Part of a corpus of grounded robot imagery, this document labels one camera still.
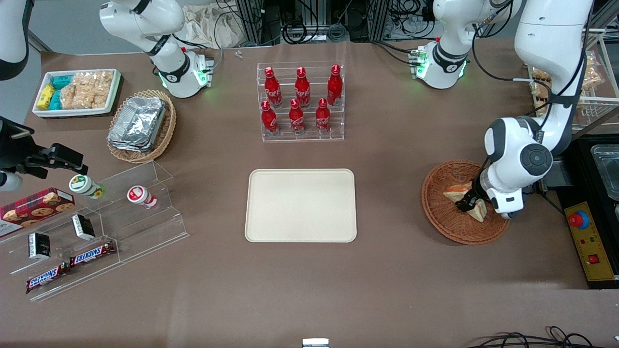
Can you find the triangular sandwich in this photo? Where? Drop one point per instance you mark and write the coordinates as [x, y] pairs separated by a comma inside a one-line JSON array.
[[454, 193]]

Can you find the yellow snack packet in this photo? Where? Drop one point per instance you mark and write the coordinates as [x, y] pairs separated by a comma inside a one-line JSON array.
[[45, 97]]

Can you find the clear plastic container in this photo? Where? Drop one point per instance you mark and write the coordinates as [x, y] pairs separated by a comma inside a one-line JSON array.
[[607, 169]]

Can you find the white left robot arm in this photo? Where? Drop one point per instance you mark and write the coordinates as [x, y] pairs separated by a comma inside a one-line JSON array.
[[546, 63]]

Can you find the aluminium profile frame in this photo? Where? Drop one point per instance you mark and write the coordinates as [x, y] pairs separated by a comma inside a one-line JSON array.
[[251, 19]]

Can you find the clear acrylic stepped shelf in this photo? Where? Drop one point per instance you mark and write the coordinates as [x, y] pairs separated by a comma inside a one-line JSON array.
[[140, 227]]

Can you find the red tartan cookie box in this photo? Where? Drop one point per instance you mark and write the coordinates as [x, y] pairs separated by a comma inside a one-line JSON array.
[[34, 208]]

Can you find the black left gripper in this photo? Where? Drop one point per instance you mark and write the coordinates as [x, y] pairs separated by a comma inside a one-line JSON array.
[[479, 186]]

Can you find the red lid yogurt cup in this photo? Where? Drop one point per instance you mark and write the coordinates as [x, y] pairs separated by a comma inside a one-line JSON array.
[[141, 196]]

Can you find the white rectangular snack bin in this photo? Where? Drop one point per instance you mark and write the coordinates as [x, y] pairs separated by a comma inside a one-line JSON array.
[[77, 112]]

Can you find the round brown wicker basket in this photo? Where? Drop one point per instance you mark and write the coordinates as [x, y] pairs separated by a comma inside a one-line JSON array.
[[445, 222]]

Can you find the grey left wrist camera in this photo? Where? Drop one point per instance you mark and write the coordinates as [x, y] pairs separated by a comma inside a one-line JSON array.
[[505, 203]]

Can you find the green lid yogurt cup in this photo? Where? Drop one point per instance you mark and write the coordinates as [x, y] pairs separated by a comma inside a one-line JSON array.
[[84, 186]]

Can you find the cream rectangular plastic tray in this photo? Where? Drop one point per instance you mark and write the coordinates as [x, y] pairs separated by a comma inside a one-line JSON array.
[[300, 205]]

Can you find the oval light wicker basket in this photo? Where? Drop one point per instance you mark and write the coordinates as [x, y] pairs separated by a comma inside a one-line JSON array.
[[167, 130]]

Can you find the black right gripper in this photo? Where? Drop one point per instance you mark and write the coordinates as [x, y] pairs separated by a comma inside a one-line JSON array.
[[10, 147]]

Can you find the red cola bottle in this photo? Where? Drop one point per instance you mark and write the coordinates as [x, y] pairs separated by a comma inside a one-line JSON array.
[[297, 118], [269, 118], [272, 89], [323, 117], [334, 87], [302, 89]]

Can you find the yellow emergency stop box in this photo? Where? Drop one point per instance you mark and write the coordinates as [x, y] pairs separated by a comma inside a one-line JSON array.
[[592, 246]]

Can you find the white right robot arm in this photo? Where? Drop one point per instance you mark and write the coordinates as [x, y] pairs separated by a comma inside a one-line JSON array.
[[169, 63]]

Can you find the bagged bread snack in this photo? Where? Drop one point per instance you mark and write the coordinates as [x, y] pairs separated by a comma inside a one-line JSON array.
[[592, 70], [540, 89]]

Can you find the teal snack packet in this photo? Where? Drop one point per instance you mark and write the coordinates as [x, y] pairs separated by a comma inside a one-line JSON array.
[[55, 100], [62, 81]]

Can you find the small black snack box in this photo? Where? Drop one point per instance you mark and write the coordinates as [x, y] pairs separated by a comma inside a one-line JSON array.
[[39, 246], [83, 227]]

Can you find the bag of rice crackers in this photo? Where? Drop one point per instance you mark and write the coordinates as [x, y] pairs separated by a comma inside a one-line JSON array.
[[87, 89]]

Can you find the small white box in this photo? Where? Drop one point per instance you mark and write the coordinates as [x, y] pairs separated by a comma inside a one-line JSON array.
[[315, 343]]

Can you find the Snickers chocolate bar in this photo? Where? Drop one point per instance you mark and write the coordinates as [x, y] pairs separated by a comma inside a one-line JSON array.
[[47, 279], [92, 254]]

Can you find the clear acrylic bottle rack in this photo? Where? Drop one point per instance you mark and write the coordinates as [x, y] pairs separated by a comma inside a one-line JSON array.
[[338, 121]]

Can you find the stack of foil trays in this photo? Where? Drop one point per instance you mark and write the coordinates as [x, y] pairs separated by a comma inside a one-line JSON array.
[[138, 123]]

